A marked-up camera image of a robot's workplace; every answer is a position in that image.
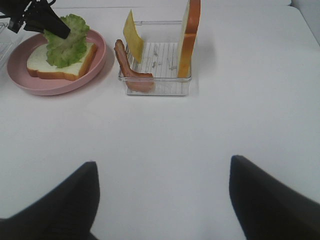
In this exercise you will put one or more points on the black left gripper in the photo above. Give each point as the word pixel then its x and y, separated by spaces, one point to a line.
pixel 34 16

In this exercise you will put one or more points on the yellow cheese slice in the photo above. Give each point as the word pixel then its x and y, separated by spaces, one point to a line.
pixel 134 42

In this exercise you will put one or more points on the clear plastic right tray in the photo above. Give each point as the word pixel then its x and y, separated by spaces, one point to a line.
pixel 159 58

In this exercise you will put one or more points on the clear plastic left tray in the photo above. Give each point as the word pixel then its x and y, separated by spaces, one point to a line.
pixel 5 43

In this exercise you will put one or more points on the pink round plate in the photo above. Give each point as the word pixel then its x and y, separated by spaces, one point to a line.
pixel 17 67

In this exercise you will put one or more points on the clear plastic tray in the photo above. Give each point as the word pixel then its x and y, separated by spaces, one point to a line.
pixel 159 58
pixel 5 43

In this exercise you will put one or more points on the green lettuce leaf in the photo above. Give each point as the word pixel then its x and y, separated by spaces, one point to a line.
pixel 65 52

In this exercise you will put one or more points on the bacon strip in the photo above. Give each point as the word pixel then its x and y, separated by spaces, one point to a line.
pixel 130 70

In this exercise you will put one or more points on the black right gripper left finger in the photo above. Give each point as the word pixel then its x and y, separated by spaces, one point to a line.
pixel 65 213

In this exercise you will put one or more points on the bread slice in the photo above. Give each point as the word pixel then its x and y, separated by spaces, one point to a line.
pixel 188 34
pixel 38 66

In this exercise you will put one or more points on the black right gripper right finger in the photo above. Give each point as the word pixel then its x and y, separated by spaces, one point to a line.
pixel 268 209

